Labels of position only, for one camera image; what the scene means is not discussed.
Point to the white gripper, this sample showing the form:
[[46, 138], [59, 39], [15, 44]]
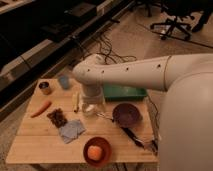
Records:
[[93, 101]]

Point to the blue cloth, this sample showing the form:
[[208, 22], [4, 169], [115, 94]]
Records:
[[71, 130]]

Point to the dark purple bowl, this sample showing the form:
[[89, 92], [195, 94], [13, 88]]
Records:
[[126, 115]]

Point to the brown snack bar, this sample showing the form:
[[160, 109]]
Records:
[[57, 118]]

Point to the yellow banana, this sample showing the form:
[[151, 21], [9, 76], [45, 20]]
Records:
[[76, 102]]

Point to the orange fruit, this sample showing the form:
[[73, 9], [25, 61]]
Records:
[[94, 152]]

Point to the blue plastic cup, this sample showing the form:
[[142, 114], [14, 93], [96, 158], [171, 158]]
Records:
[[64, 82]]

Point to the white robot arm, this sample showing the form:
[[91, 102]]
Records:
[[186, 120]]

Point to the orange carrot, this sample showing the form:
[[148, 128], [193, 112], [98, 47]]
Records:
[[42, 109]]

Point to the red bowl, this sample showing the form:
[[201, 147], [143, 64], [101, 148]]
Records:
[[106, 154]]

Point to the metal can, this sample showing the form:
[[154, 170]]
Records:
[[45, 88]]

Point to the black tongs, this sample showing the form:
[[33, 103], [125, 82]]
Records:
[[138, 142]]

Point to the green plastic tray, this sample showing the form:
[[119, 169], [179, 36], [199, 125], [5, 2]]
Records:
[[123, 93]]

